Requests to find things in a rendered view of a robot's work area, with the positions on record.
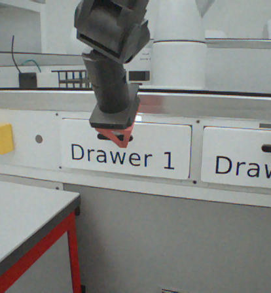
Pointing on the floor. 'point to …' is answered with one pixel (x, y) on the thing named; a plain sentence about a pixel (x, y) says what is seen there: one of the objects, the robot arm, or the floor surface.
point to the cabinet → (166, 233)
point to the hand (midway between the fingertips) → (124, 137)
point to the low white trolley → (32, 239)
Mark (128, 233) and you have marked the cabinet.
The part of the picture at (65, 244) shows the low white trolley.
